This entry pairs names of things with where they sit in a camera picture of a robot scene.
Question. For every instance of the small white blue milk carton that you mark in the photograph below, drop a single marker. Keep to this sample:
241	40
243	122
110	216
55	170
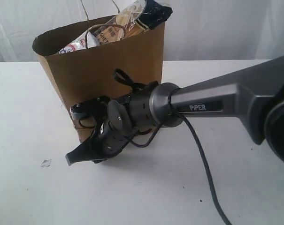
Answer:
85	40

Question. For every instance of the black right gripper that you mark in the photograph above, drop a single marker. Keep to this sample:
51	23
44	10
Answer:
105	143

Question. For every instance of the spaghetti packet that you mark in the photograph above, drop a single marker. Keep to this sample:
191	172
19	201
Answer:
137	18

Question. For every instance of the brown paper shopping bag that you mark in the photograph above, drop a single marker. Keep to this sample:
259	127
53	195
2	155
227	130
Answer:
86	74

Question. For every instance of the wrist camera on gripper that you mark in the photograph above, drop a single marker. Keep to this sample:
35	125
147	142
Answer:
96	108

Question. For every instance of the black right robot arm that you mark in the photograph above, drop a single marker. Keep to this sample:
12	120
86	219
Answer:
255	95

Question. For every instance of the clear plastic scrap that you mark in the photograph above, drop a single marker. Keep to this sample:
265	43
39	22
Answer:
46	163

